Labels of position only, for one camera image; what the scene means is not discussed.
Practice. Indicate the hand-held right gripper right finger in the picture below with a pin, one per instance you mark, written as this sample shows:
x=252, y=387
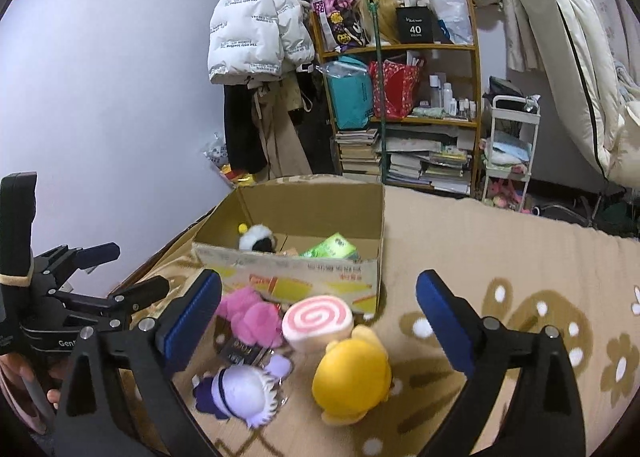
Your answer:
x=445, y=322

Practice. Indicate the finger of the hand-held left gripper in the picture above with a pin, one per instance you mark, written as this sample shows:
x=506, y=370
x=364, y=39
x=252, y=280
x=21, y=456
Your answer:
x=85, y=257
x=130, y=297

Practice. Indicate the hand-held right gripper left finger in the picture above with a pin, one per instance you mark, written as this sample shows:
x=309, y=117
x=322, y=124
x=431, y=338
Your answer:
x=192, y=322

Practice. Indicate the small dark box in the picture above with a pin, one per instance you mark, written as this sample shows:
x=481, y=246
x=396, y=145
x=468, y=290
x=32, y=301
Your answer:
x=240, y=354

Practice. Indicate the pink plush toy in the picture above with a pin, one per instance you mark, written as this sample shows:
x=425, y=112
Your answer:
x=250, y=317

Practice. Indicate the white-haired purple plush doll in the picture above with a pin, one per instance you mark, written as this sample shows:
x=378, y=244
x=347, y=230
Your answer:
x=245, y=392

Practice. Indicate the clear packet lavender item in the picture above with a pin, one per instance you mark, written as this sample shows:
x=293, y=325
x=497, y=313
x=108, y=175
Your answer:
x=277, y=366

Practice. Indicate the yellow plush toy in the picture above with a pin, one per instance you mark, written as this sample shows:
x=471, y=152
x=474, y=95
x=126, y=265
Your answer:
x=350, y=377

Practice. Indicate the printed cardboard box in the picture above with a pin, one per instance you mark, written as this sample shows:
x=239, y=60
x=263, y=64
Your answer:
x=300, y=272

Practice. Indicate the pink swirl roll plush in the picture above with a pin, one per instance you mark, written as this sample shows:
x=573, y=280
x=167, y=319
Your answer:
x=315, y=322

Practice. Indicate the pink soft toy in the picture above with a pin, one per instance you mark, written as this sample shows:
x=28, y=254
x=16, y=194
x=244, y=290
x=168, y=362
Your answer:
x=505, y=192

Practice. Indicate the person's left hand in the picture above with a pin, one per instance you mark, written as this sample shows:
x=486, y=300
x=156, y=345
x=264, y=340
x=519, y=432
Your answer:
x=12, y=367

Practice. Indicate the panda plush toy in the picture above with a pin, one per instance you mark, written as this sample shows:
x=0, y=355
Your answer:
x=257, y=237

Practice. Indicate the green packet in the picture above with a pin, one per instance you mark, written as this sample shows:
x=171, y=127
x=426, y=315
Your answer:
x=332, y=246

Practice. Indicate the pile of colourful packets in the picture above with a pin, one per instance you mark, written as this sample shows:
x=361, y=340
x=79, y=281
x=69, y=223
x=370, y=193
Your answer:
x=227, y=167

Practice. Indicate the stack of books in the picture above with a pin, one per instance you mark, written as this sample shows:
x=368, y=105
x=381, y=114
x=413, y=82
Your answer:
x=430, y=162
x=357, y=152

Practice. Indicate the blue white cloth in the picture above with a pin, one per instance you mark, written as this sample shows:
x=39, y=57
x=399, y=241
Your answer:
x=507, y=149

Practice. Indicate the black coat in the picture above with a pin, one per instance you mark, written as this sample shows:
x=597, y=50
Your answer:
x=240, y=127

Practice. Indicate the beige garment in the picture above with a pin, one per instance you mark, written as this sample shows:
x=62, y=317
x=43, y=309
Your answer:
x=282, y=137

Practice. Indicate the white trolley cart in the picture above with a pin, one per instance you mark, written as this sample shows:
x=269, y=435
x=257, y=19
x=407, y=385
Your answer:
x=535, y=137

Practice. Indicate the row of small bottles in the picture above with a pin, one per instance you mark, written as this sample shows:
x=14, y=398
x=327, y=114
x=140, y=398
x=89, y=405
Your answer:
x=450, y=99

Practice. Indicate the red bag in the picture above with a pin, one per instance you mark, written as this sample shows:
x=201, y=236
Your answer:
x=397, y=87

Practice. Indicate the green pole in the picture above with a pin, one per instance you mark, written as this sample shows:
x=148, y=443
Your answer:
x=381, y=87

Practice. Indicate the teal bag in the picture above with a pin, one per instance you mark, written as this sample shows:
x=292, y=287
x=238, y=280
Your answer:
x=350, y=92

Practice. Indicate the wooden shelf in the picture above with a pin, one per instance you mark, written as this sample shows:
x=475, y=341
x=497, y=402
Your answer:
x=400, y=48

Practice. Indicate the white puffer jacket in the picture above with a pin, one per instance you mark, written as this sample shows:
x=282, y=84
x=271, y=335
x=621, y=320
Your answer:
x=245, y=22

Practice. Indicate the black box white print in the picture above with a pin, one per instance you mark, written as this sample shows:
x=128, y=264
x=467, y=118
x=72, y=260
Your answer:
x=416, y=24

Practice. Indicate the yellow fluffy item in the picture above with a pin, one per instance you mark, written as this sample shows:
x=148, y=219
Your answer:
x=387, y=17

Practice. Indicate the white plastic bag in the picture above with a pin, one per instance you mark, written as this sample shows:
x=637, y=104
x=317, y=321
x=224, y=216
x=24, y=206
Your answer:
x=450, y=2

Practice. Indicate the black printed tote bag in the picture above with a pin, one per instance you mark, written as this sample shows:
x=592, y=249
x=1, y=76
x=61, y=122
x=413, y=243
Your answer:
x=340, y=12

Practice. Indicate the white mattress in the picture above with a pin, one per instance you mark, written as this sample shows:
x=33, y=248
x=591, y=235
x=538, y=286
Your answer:
x=550, y=12

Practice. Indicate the black metal frame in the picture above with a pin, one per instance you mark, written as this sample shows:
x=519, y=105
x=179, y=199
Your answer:
x=610, y=217

